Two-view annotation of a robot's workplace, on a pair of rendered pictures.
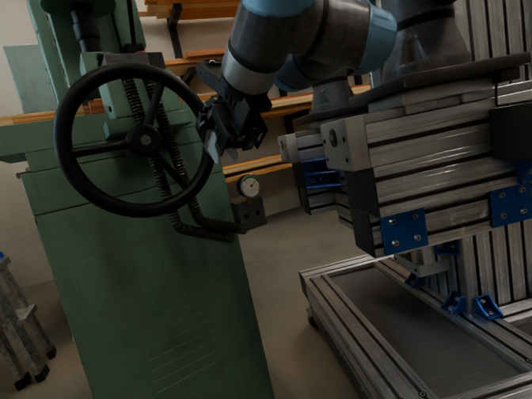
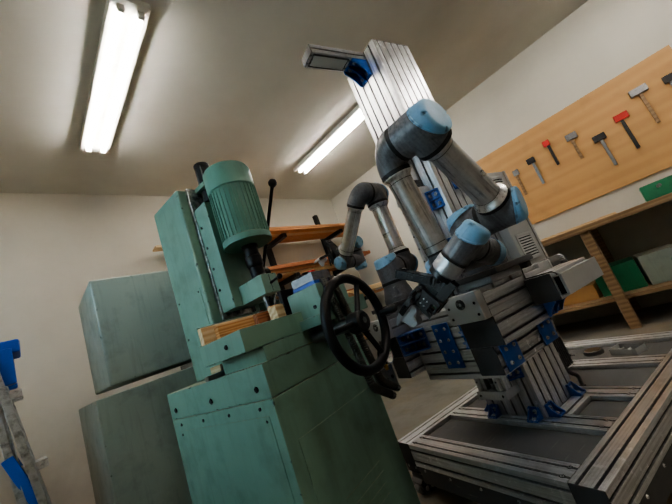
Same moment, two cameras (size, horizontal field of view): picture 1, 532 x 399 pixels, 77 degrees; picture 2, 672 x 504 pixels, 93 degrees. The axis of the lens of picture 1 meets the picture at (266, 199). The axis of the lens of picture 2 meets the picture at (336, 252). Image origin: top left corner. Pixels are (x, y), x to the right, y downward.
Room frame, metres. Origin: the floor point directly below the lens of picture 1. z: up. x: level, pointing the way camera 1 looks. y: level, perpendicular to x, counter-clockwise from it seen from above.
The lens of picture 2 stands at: (-0.20, 0.60, 0.84)
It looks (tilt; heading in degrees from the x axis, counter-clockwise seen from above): 11 degrees up; 334
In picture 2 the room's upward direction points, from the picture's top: 21 degrees counter-clockwise
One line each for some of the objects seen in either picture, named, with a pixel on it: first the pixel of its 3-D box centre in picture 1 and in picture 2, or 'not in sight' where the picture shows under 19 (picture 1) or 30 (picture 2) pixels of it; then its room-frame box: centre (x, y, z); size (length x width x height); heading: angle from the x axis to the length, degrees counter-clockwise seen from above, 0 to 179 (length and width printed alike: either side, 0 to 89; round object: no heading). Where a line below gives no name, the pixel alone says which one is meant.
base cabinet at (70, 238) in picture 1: (153, 294); (301, 489); (1.05, 0.43, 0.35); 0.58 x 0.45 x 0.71; 29
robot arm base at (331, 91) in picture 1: (332, 96); (396, 290); (1.14, -0.28, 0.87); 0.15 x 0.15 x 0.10
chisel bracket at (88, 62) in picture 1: (99, 76); (260, 290); (0.96, 0.38, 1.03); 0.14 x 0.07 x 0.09; 29
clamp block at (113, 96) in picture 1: (139, 99); (319, 300); (0.80, 0.24, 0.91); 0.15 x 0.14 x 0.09; 119
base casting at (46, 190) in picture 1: (120, 175); (265, 371); (1.05, 0.43, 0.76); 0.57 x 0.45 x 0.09; 29
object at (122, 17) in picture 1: (127, 28); not in sight; (1.21, 0.34, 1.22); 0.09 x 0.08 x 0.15; 29
